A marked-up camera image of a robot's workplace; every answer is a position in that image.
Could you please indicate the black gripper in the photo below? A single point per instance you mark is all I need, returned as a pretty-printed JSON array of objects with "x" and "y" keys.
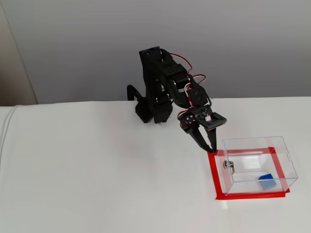
[{"x": 189, "y": 120}]

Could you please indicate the blue lego brick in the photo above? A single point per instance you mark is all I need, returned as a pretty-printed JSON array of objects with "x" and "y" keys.
[{"x": 267, "y": 183}]

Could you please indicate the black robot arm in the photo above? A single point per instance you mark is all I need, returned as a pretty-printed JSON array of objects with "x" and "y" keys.
[{"x": 155, "y": 80}]

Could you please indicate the transparent plastic box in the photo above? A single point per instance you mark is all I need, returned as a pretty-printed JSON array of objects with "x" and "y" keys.
[{"x": 262, "y": 145}]

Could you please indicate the silver cam lock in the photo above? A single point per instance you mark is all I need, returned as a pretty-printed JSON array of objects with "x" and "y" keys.
[{"x": 226, "y": 164}]

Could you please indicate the black table clamp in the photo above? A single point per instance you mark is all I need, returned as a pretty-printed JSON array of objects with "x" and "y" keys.
[{"x": 132, "y": 91}]

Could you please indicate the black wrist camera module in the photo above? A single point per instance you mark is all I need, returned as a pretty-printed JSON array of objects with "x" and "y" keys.
[{"x": 215, "y": 120}]

